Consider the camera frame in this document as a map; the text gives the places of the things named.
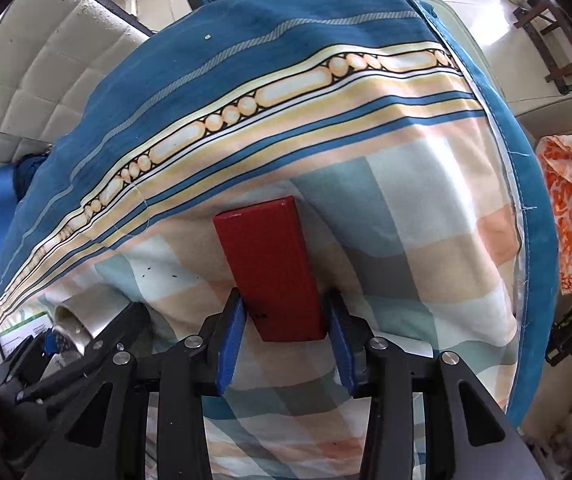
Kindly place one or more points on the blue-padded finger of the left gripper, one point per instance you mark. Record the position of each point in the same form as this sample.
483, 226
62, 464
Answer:
49, 344

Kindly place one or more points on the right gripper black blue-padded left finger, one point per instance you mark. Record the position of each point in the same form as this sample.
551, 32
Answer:
197, 366

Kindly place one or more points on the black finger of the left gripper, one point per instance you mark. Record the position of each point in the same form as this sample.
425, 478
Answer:
118, 336

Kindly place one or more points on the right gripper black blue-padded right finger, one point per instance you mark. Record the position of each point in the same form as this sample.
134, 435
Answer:
422, 406

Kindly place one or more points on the silver round speaker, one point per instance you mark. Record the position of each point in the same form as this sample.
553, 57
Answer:
78, 322

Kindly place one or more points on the red rectangular box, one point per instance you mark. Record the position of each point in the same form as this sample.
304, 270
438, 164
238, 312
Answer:
265, 249

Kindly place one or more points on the open cardboard box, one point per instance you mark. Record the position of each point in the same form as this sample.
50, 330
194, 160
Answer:
32, 326

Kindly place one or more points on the plaid checkered blanket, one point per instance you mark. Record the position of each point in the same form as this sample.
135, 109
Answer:
419, 197

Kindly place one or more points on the grey quilted cushion right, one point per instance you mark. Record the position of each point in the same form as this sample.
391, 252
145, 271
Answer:
53, 53

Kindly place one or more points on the dark wooden chair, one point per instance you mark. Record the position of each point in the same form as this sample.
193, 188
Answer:
549, 29

